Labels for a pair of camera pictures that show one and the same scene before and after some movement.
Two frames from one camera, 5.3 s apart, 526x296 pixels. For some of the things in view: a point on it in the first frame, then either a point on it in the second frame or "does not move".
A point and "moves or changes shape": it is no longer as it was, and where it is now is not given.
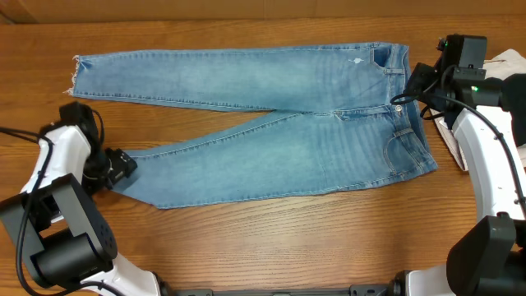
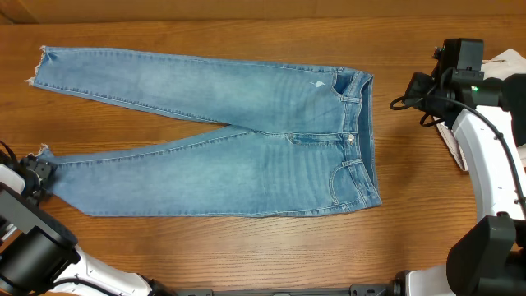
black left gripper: [121, 164] → [41, 170]
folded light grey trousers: [507, 63] does not move
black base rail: [391, 289] does not move
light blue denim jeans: [351, 118] moves or changes shape
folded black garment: [513, 93] does not move
